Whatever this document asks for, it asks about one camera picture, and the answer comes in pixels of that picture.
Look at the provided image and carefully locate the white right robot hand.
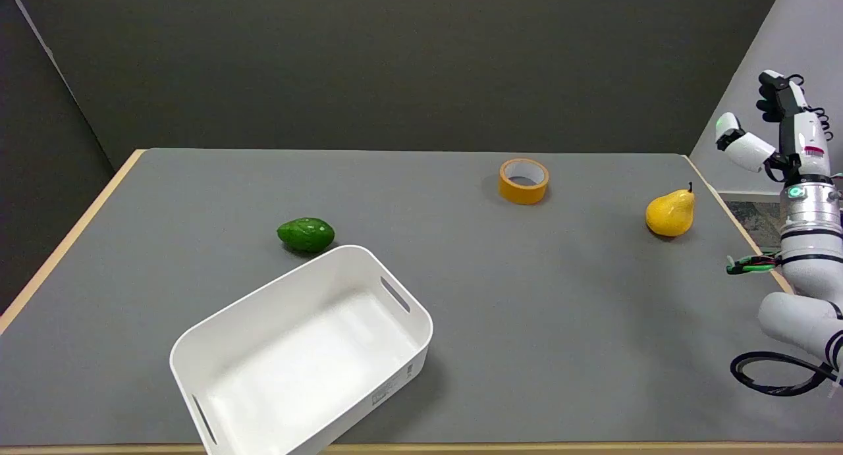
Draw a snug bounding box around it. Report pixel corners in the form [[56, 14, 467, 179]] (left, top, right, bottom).
[[715, 70, 834, 184]]

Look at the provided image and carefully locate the yellow tape roll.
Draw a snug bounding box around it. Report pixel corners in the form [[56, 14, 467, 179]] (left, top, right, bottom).
[[498, 158, 550, 205]]

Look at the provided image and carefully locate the yellow pear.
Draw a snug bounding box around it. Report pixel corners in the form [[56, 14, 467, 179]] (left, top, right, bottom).
[[645, 182, 696, 238]]

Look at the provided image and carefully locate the green avocado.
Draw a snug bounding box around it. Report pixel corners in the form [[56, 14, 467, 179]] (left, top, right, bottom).
[[277, 217, 335, 254]]

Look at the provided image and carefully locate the white plastic bin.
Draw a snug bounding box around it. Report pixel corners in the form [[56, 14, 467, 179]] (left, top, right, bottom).
[[169, 245, 434, 455]]

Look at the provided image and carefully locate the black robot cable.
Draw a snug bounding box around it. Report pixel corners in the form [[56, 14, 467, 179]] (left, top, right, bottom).
[[730, 352, 837, 397]]

